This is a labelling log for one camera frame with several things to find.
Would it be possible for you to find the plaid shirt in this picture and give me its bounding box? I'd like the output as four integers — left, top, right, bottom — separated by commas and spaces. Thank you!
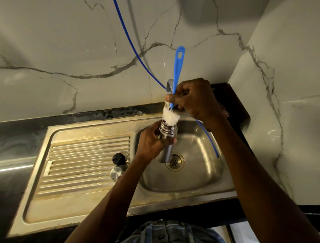
119, 219, 227, 243

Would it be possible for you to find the person's right forearm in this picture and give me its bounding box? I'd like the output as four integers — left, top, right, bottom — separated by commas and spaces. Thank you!
202, 111, 320, 243

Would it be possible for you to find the sink drain strainer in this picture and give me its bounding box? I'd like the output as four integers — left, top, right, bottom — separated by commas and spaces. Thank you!
165, 154, 185, 172

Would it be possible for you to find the chrome faucet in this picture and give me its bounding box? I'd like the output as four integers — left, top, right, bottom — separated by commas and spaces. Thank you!
165, 79, 186, 111

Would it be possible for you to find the stainless steel sink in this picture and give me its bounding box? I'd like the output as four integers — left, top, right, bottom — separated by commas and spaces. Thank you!
7, 112, 238, 238

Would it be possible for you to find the person's left hand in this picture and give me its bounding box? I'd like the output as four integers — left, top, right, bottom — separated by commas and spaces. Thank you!
134, 127, 177, 163

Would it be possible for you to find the blue water tube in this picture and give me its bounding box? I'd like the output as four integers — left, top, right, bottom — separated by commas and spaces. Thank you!
113, 0, 220, 159

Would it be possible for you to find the person's left forearm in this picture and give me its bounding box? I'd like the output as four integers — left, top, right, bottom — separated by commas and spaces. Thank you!
65, 155, 160, 243

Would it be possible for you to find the steel bottle cap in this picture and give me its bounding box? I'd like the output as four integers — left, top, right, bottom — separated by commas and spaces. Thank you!
110, 166, 125, 182

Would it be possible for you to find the person's right hand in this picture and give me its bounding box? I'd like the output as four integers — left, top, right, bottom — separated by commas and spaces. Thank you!
165, 78, 228, 126

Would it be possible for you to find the steel flask bottle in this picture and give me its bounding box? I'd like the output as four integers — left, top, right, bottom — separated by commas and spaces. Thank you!
155, 119, 178, 164

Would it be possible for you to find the blue handled bottle brush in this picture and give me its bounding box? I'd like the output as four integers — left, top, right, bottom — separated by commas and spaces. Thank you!
162, 46, 186, 126

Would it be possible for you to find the black bottle stopper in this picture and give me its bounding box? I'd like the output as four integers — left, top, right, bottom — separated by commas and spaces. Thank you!
112, 153, 127, 166

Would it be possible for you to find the dark plastic basket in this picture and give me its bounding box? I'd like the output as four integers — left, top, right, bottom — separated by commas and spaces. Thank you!
210, 83, 251, 133

